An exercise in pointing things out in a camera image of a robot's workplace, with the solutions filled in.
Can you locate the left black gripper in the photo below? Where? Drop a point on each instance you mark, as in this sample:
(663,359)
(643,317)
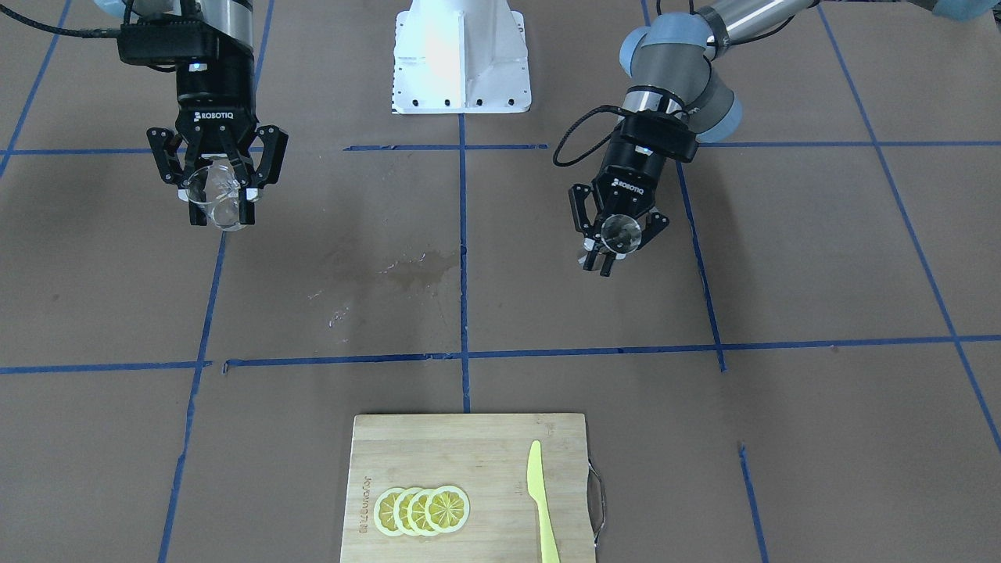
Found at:
(632,173)

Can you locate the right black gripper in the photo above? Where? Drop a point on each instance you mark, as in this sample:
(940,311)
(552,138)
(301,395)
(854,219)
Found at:
(215,100)

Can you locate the steel double jigger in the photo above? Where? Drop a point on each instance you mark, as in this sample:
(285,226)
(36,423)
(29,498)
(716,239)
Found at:
(616,237)

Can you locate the clear glass cup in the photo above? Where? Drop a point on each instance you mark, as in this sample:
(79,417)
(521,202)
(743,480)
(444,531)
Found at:
(214,190)

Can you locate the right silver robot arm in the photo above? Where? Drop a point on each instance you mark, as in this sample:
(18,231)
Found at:
(233,21)

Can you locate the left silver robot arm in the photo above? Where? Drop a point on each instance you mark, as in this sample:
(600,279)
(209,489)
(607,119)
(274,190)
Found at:
(799,140)

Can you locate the bamboo cutting board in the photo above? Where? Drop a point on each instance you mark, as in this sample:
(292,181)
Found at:
(486,455)

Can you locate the yellow plastic knife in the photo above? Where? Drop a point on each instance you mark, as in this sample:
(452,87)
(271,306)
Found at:
(537,491)

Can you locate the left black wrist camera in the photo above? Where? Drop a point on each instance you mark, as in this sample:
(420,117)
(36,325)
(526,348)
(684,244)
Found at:
(660,133)

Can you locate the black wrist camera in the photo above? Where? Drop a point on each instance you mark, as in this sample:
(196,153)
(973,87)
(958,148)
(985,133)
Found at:
(660,133)
(167,43)

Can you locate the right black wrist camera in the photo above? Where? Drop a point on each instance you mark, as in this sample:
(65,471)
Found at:
(167,43)

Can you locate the white pedestal column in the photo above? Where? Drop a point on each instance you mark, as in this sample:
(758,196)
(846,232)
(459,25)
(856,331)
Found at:
(460,57)

